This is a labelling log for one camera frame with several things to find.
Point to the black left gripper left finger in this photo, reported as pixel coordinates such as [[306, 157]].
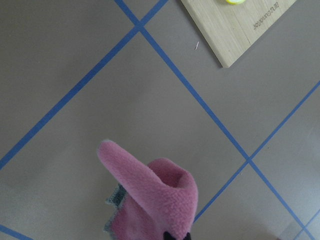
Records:
[[168, 236]]

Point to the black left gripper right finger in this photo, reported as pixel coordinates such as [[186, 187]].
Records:
[[187, 237]]

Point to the pink wiping cloth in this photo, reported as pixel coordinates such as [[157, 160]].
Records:
[[149, 199]]

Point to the bamboo cutting board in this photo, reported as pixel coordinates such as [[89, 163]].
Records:
[[231, 29]]

